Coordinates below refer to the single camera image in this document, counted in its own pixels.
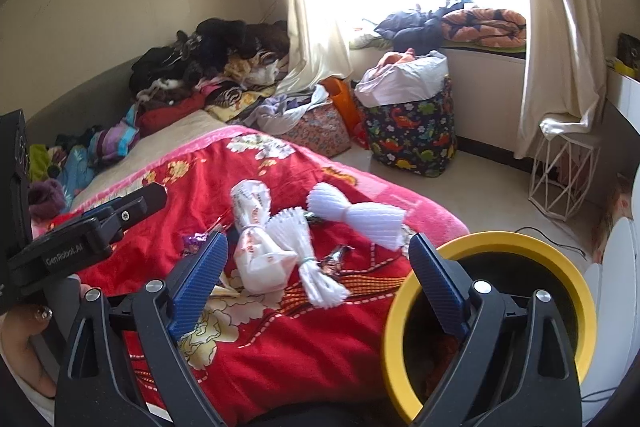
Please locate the striped purple blue garment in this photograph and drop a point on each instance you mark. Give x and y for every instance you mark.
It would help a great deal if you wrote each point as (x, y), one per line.
(114, 144)

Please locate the orange bag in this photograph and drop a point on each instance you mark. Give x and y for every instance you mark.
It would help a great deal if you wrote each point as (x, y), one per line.
(342, 100)

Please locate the orange patterned folded blanket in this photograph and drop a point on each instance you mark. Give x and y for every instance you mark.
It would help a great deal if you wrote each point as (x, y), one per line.
(489, 28)

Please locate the dinosaur print laundry basket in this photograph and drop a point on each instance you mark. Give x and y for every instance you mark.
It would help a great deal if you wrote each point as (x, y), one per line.
(418, 137)

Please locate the white foam net small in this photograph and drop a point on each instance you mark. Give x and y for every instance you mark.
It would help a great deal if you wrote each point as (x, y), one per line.
(290, 230)

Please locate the white bag in basket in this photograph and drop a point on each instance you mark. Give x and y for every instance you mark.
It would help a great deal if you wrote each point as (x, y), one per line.
(400, 78)

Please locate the white foam net large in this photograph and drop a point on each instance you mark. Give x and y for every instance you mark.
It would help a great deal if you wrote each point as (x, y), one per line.
(380, 223)

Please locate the person's left hand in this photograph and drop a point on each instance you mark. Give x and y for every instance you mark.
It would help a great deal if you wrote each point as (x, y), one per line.
(18, 326)

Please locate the white wire side table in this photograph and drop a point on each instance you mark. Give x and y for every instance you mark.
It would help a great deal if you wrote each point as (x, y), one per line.
(564, 164)

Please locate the pile of dark clothes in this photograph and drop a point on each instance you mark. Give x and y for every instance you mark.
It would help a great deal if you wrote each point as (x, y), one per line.
(220, 60)

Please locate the dark green bag on desk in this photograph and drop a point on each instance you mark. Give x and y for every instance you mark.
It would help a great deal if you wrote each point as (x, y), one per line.
(628, 50)

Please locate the purple candy wrapper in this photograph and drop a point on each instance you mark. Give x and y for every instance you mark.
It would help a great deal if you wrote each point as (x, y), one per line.
(200, 237)

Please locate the red floral blanket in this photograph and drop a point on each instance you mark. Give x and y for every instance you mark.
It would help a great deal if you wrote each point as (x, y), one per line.
(317, 252)

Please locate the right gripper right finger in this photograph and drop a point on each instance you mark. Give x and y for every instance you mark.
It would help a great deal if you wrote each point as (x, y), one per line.
(483, 357)

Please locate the grey bed headboard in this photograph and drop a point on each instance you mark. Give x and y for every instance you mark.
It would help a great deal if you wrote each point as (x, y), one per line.
(100, 101)

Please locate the white dresser desk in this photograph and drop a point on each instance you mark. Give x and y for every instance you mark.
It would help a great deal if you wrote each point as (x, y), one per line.
(623, 96)

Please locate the floral fabric bag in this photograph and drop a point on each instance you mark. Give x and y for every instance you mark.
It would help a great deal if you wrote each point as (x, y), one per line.
(322, 130)

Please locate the small candy wrapper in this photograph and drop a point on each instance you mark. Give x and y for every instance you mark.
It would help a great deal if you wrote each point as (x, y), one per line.
(333, 264)

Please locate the right cream curtain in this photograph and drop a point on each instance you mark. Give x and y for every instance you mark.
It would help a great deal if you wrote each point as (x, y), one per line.
(565, 72)

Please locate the white round chair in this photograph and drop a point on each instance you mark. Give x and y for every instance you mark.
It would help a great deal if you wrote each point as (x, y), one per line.
(613, 279)

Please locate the dark blue jacket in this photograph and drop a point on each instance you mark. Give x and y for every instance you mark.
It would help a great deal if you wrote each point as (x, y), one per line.
(418, 30)

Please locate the yellow rimmed black trash bin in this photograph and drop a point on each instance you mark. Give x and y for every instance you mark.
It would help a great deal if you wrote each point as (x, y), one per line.
(518, 265)

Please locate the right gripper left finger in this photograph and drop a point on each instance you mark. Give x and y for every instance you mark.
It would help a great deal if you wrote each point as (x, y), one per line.
(96, 383)

